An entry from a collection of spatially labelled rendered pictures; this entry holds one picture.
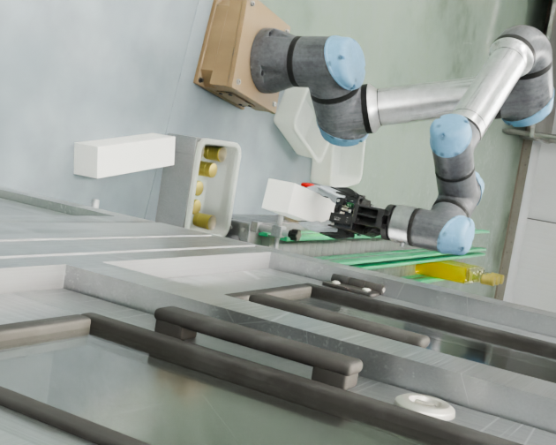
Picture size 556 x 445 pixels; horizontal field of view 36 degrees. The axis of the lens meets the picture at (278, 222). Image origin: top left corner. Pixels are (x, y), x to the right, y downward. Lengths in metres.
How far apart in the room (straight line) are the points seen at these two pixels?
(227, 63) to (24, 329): 1.44
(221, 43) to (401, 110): 0.43
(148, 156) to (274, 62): 0.38
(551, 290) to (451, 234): 6.29
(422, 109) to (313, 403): 1.52
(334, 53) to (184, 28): 0.33
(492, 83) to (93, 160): 0.79
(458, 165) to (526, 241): 6.30
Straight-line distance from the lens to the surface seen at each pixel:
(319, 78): 1.92
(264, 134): 2.26
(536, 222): 7.89
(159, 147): 1.80
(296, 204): 1.70
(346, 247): 2.52
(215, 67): 1.95
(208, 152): 1.99
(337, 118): 1.98
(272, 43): 1.97
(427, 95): 1.97
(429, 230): 1.62
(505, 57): 1.81
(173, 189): 1.89
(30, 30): 1.59
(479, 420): 0.52
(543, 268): 7.88
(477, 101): 1.69
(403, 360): 0.56
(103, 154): 1.67
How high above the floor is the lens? 1.90
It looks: 29 degrees down
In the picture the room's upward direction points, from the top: 102 degrees clockwise
